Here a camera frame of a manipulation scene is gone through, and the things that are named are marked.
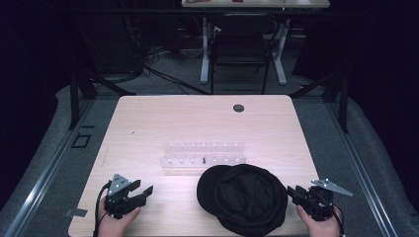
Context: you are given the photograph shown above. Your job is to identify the person's right hand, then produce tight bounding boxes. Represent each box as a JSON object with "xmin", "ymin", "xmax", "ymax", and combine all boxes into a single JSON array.
[{"xmin": 295, "ymin": 204, "xmax": 344, "ymax": 237}]

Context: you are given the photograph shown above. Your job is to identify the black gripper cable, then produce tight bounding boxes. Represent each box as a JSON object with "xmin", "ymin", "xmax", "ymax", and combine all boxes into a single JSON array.
[
  {"xmin": 93, "ymin": 182, "xmax": 112, "ymax": 237},
  {"xmin": 331, "ymin": 204, "xmax": 347, "ymax": 237}
]

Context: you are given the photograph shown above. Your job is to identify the black floor cables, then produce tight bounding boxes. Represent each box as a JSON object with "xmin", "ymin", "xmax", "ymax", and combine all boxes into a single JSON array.
[{"xmin": 143, "ymin": 45, "xmax": 211, "ymax": 96}]

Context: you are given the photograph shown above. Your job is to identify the person's left hand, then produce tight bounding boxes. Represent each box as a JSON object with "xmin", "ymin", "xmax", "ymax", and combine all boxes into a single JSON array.
[{"xmin": 97, "ymin": 197, "xmax": 141, "ymax": 237}]

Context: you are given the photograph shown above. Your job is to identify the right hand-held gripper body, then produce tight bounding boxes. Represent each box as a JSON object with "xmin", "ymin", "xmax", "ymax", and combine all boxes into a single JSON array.
[{"xmin": 303, "ymin": 178, "xmax": 354, "ymax": 222}]

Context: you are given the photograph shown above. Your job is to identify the black cap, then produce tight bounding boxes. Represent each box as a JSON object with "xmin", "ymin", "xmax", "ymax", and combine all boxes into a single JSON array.
[{"xmin": 196, "ymin": 163, "xmax": 290, "ymax": 237}]

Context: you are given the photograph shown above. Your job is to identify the clear acrylic rack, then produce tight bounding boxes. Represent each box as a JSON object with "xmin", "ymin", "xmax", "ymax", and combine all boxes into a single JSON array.
[{"xmin": 159, "ymin": 141, "xmax": 248, "ymax": 170}]

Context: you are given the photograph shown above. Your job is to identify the black chair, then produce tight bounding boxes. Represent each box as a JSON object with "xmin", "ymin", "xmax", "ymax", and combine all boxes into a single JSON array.
[{"xmin": 209, "ymin": 13, "xmax": 279, "ymax": 95}]

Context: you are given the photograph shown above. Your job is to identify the black metal stand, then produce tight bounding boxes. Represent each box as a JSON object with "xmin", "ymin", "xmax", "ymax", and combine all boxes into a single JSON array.
[
  {"xmin": 289, "ymin": 69, "xmax": 350, "ymax": 134},
  {"xmin": 67, "ymin": 64, "xmax": 136, "ymax": 130}
]

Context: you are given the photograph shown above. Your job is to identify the aluminium floor rail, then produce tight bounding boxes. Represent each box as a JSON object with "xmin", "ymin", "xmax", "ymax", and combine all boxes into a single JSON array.
[
  {"xmin": 325, "ymin": 98, "xmax": 399, "ymax": 237},
  {"xmin": 3, "ymin": 98, "xmax": 97, "ymax": 237}
]

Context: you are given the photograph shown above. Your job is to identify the black tape square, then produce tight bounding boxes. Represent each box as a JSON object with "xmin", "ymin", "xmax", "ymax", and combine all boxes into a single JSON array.
[{"xmin": 70, "ymin": 132, "xmax": 93, "ymax": 149}]

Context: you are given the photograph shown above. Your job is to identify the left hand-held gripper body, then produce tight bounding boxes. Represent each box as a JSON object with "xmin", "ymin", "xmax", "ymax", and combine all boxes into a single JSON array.
[{"xmin": 104, "ymin": 173, "xmax": 146, "ymax": 220}]

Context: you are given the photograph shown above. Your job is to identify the grey tape piece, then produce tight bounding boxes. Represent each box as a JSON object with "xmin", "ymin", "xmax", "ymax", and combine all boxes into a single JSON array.
[{"xmin": 63, "ymin": 207, "xmax": 89, "ymax": 218}]

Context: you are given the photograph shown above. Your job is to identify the white-legged desk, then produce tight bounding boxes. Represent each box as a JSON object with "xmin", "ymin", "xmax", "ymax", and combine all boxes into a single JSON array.
[{"xmin": 181, "ymin": 0, "xmax": 331, "ymax": 86}]

